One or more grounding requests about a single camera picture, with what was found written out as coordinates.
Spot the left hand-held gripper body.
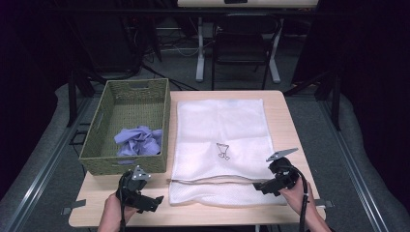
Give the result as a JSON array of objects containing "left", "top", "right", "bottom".
[{"left": 115, "top": 164, "right": 153, "bottom": 208}]

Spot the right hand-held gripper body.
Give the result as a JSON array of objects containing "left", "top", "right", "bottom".
[{"left": 265, "top": 147, "right": 302, "bottom": 194}]

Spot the purple shirt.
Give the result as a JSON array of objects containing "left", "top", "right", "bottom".
[{"left": 114, "top": 125, "right": 163, "bottom": 165}]

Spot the green woven basket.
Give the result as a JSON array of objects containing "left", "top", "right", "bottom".
[{"left": 78, "top": 77, "right": 172, "bottom": 177}]

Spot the white mesh laundry bag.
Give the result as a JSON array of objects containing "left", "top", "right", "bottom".
[{"left": 167, "top": 98, "right": 288, "bottom": 208}]

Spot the person's right hand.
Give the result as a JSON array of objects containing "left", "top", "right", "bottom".
[{"left": 278, "top": 181, "right": 315, "bottom": 220}]

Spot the person's left hand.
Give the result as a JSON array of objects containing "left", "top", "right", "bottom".
[{"left": 102, "top": 192, "right": 140, "bottom": 226}]

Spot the black metal stand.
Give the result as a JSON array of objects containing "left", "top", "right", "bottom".
[
  {"left": 66, "top": 69, "right": 107, "bottom": 129},
  {"left": 283, "top": 69, "right": 342, "bottom": 131}
]

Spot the black chair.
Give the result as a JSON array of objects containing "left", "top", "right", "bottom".
[{"left": 211, "top": 14, "right": 284, "bottom": 91}]

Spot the white-legged desk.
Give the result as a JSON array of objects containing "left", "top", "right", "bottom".
[{"left": 177, "top": 0, "right": 320, "bottom": 84}]

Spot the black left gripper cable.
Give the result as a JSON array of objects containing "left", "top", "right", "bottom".
[{"left": 119, "top": 188, "right": 128, "bottom": 232}]

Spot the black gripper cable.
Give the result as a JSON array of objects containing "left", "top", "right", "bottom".
[
  {"left": 288, "top": 164, "right": 309, "bottom": 232},
  {"left": 119, "top": 188, "right": 128, "bottom": 232}
]

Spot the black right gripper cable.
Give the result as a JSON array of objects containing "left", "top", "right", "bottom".
[{"left": 288, "top": 164, "right": 309, "bottom": 232}]

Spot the grey metal table bracket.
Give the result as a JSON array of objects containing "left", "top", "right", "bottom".
[
  {"left": 313, "top": 198, "right": 335, "bottom": 209},
  {"left": 61, "top": 198, "right": 87, "bottom": 217}
]

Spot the grey metal floor rail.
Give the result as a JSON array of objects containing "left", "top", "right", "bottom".
[
  {"left": 3, "top": 96, "right": 95, "bottom": 232},
  {"left": 317, "top": 96, "right": 393, "bottom": 232}
]

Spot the black floor cable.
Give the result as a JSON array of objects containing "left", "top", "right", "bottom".
[{"left": 140, "top": 62, "right": 199, "bottom": 92}]

